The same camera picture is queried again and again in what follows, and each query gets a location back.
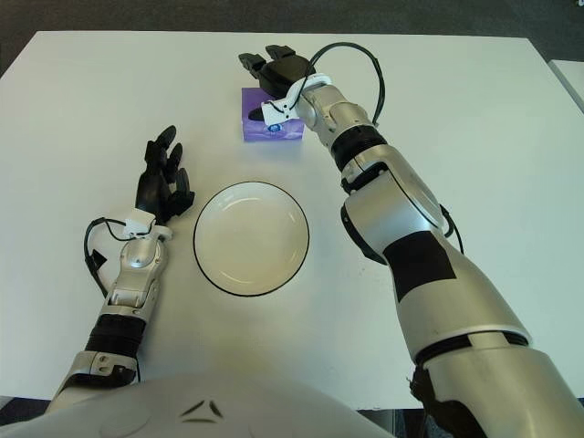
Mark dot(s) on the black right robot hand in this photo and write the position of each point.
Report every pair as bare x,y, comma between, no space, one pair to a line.
283,70

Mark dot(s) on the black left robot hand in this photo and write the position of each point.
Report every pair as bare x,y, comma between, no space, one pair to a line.
153,191

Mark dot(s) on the purple tissue paper pack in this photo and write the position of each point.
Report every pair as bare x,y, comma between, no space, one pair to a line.
292,132

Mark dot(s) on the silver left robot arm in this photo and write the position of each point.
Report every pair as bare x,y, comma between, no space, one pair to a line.
132,283

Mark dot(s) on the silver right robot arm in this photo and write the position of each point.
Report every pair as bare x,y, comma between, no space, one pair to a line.
410,214

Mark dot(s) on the white plate with black rim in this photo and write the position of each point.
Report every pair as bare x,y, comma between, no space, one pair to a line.
251,239

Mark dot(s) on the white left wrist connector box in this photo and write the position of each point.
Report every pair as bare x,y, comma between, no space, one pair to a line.
139,223

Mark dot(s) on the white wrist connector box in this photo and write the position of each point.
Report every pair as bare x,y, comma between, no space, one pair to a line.
274,113
139,223

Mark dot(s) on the white right wrist connector box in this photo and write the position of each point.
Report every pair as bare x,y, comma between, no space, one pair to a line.
274,113

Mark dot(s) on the grey robot torso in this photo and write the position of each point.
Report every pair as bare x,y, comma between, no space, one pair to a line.
205,410

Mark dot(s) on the white side table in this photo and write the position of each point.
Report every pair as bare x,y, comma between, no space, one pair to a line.
572,77

